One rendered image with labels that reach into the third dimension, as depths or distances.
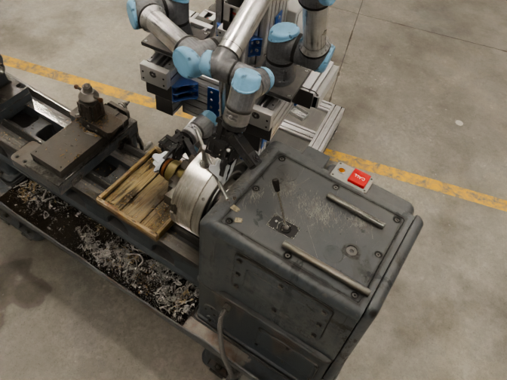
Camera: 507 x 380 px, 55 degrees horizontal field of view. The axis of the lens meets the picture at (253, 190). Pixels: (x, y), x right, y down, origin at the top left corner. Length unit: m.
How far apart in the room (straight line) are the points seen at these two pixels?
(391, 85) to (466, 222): 1.35
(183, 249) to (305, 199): 0.56
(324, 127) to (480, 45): 2.17
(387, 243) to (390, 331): 1.36
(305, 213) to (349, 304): 0.31
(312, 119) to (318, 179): 1.78
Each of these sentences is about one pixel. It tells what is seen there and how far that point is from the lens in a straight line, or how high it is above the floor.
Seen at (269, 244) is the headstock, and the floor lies 1.25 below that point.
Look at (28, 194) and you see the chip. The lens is 2.52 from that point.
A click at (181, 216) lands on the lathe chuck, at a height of 1.10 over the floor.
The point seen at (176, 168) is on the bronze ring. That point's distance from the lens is 1.79.
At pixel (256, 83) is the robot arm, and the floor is 1.63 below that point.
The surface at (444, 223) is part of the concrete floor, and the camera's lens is 3.38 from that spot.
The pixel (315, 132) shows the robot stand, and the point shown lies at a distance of 3.28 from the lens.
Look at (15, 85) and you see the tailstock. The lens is 2.52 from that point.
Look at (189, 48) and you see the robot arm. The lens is 1.78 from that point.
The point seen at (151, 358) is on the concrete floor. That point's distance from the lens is 2.64.
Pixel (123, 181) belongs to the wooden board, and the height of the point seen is 0.89.
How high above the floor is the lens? 2.48
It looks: 51 degrees down
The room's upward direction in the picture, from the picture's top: 8 degrees clockwise
